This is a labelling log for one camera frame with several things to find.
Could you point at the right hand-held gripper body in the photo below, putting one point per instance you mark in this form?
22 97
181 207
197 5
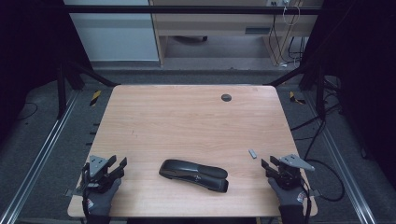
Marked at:
289 175

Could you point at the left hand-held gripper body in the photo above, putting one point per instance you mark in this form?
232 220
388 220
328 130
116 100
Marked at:
96 168

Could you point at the silver strip of staples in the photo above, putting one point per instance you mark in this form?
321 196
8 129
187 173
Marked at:
252 153

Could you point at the black stapler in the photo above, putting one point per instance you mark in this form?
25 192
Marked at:
193 174

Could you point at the person's right hand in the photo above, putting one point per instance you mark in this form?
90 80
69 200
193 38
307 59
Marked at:
291 197

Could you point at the grey tape tab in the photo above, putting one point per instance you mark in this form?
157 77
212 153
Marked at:
316 193
70 193

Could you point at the yellow black striped tape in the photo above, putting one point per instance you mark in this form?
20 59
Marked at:
294 99

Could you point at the dark round table grommet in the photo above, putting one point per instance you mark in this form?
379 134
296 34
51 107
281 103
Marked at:
226 97

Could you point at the white cabinet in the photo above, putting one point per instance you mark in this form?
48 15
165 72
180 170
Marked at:
115 37

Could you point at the black curtain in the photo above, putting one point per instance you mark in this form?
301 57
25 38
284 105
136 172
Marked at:
28 46
364 62

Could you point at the light wooden desk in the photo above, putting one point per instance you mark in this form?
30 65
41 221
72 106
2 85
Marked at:
218 21

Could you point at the aluminium floor rail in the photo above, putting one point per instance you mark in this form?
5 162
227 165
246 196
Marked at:
40 155
342 161

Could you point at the black frame strut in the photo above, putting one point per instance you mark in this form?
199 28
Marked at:
61 93
320 93

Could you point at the black horizontal frame bar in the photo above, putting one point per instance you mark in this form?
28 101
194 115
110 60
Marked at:
186 9

